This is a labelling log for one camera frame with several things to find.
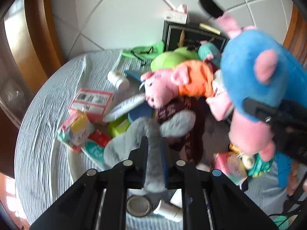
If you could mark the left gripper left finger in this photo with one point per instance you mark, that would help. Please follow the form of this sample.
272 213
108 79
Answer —
97 200

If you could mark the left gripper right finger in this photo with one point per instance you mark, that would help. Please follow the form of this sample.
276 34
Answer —
210 200

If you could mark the brown tape roll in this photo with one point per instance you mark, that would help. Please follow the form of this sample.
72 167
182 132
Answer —
138 206

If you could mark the blue pink pig plush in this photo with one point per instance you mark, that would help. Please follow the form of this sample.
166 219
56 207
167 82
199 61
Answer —
254 65

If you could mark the white plastic bottle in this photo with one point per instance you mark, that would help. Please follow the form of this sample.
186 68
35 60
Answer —
169 211

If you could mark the pink Kotex pad pack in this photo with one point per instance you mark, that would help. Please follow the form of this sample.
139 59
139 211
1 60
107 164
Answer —
75 131

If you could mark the grey elephant plush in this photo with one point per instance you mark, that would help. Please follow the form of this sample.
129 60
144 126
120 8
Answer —
119 148

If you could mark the black rectangular block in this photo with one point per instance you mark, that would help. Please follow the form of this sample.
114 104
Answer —
211 8

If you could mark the blue striped bed sheet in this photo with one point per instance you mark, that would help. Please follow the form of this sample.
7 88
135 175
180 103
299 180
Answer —
41 167

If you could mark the maroon cloth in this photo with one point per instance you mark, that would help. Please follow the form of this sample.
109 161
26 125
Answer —
183 122

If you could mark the teal pig plush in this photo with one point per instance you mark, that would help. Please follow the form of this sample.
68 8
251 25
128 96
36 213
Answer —
208 51

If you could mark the red label carton box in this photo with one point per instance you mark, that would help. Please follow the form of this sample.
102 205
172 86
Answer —
93 103

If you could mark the white tube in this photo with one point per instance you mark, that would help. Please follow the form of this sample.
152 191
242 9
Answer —
124 107

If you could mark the yellow sticky note pad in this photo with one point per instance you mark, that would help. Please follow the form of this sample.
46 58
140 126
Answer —
209 28

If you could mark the orange dress pig plush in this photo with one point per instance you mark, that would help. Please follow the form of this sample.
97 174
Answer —
191 78

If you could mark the green frog plush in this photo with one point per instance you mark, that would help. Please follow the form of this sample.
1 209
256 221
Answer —
170 59

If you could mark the white pill bottle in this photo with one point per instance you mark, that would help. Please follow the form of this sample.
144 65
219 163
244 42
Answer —
120 82

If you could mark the black cabinet box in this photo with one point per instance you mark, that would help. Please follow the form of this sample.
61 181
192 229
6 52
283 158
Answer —
177 35

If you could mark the pink tissue box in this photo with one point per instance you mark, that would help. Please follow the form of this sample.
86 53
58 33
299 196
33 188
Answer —
179 15

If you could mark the green bag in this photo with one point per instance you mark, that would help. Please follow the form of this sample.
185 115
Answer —
144 52

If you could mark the wooden headboard frame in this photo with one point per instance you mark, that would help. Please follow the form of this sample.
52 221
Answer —
44 34

